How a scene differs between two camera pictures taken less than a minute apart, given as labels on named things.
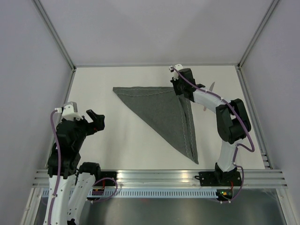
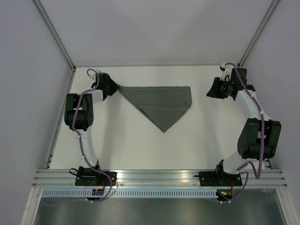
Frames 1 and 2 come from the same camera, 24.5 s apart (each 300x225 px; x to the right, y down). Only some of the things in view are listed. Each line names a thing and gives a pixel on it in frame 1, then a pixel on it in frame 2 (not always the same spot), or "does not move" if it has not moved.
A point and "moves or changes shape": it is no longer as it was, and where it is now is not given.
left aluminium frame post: x=56 y=34 does not move
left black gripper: x=98 y=119 → x=115 y=86
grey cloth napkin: x=170 y=112 moves or changes shape
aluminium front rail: x=172 y=178 does not move
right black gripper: x=177 y=92 → x=213 y=92
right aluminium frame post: x=257 y=33 does not move
